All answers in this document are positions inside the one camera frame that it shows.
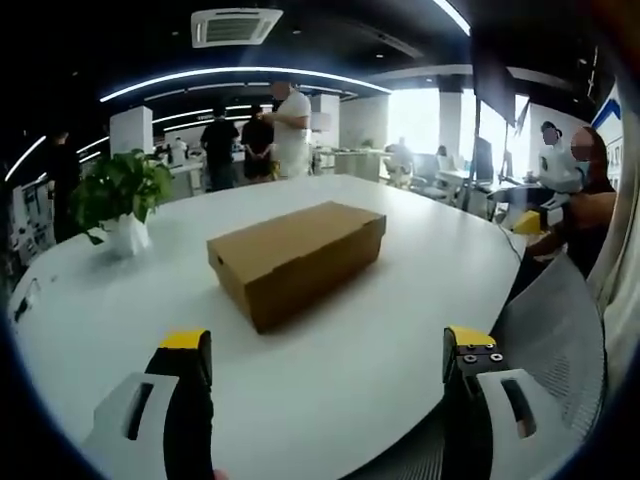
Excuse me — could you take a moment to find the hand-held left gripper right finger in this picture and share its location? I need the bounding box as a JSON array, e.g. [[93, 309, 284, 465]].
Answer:
[[441, 325, 569, 480]]

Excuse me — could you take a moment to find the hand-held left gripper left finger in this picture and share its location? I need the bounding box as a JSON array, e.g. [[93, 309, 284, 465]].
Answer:
[[82, 327, 217, 480]]

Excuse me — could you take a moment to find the brown cardboard shoe box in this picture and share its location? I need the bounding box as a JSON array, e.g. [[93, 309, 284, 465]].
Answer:
[[206, 200, 388, 335]]

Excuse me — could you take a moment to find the grey mesh office chair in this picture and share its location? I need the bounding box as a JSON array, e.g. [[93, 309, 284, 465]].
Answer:
[[492, 254, 609, 451]]

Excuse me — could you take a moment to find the white plant vase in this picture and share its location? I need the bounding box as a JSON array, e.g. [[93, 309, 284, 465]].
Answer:
[[102, 214, 152, 259]]

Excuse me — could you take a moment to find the small black table object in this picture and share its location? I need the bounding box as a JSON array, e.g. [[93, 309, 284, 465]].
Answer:
[[8, 278, 42, 322]]

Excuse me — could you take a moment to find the green potted plant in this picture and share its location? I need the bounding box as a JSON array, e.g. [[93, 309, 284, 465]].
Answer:
[[69, 148, 176, 246]]

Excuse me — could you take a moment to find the white office chair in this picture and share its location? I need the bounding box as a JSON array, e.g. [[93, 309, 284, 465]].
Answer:
[[408, 152, 444, 194]]

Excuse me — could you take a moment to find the dark computer monitor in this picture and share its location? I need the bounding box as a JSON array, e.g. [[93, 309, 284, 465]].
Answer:
[[473, 136, 497, 184]]

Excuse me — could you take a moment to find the blue and white banner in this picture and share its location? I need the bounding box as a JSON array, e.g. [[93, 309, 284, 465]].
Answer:
[[589, 83, 627, 147]]

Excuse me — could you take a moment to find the black hanging screen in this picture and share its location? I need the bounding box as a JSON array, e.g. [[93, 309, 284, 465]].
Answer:
[[471, 47, 517, 129]]

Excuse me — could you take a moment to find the curved ceiling light strip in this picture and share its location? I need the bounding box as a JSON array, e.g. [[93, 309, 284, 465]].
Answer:
[[99, 66, 394, 104]]

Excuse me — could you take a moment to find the ceiling air conditioner vent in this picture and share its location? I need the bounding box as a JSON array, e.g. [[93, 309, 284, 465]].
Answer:
[[190, 7, 285, 50]]

